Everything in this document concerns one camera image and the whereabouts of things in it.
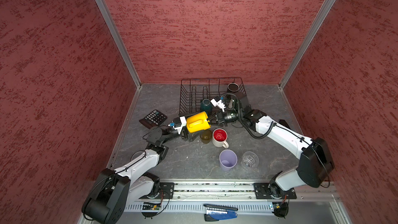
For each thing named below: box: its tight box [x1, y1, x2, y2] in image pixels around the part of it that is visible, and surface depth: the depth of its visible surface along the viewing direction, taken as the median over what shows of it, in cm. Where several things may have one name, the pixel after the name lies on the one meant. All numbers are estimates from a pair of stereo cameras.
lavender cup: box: [219, 149, 238, 172], surface depth 76 cm
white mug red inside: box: [211, 127, 230, 149], surface depth 88 cm
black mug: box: [226, 82, 240, 93], surface depth 106 cm
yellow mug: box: [186, 110, 211, 134], surface depth 66 cm
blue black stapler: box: [203, 203, 239, 222], surface depth 68 cm
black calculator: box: [138, 109, 168, 130], surface depth 100 cm
